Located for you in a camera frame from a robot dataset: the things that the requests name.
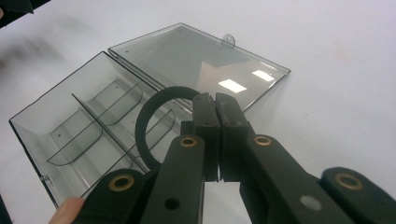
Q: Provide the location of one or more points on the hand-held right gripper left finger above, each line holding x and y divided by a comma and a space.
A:
183, 174

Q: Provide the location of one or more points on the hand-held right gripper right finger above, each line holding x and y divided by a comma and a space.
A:
264, 174

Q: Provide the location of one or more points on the clear plastic compartment box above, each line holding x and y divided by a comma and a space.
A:
77, 93

